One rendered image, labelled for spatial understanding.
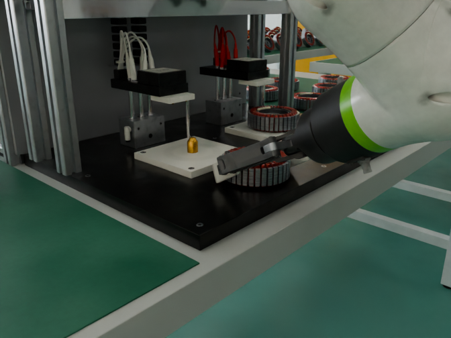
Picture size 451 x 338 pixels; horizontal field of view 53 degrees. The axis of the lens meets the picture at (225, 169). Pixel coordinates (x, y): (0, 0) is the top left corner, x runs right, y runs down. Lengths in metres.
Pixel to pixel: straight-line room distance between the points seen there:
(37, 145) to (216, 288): 0.45
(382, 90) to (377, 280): 1.56
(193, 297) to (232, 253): 0.08
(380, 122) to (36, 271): 0.40
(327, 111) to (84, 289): 0.32
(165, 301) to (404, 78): 0.31
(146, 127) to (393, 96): 0.57
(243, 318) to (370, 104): 1.29
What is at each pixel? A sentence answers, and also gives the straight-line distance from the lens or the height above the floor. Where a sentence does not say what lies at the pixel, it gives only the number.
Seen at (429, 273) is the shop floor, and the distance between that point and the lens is 2.07.
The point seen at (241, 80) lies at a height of 0.88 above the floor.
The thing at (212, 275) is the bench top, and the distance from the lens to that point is 0.53.
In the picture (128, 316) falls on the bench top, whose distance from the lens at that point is 0.47.
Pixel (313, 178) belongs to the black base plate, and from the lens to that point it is 0.74.
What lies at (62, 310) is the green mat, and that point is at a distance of 0.49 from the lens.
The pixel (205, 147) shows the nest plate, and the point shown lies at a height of 0.78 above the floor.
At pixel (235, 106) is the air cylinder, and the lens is 1.07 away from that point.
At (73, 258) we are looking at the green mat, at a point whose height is 0.75.
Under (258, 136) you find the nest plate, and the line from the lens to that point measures 0.93.
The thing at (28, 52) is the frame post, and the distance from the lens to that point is 0.84.
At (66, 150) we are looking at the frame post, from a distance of 0.77.
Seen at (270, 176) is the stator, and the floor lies 0.79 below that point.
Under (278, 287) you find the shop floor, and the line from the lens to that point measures 1.83.
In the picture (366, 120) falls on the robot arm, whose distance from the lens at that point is 0.47.
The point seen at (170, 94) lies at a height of 0.88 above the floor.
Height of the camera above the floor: 1.03
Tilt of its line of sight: 20 degrees down
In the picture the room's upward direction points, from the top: straight up
